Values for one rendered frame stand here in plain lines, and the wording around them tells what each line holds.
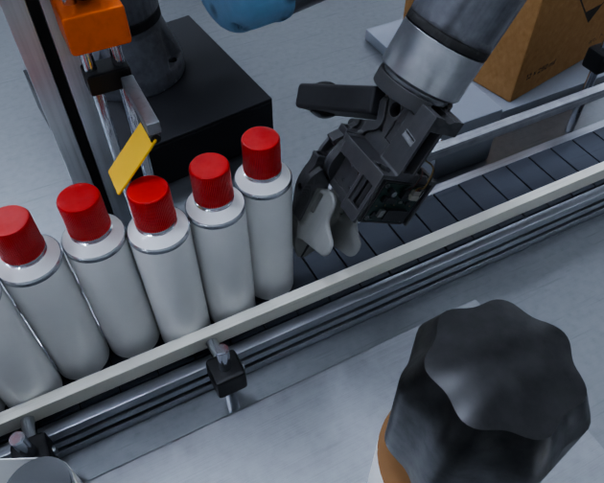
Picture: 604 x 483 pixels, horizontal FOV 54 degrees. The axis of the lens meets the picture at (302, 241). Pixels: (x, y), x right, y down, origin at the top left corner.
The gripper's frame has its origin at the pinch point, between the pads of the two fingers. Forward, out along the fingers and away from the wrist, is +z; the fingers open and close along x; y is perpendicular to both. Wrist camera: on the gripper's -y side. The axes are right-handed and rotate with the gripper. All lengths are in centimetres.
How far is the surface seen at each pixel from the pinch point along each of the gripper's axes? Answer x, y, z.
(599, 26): 57, -21, -30
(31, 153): -15.1, -41.1, 20.6
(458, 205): 21.7, -0.5, -6.2
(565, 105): 31.7, -2.9, -21.0
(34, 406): -24.0, 4.7, 16.1
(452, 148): 16.9, -2.9, -12.4
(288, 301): -2.6, 4.9, 3.7
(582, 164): 38.2, 0.8, -15.6
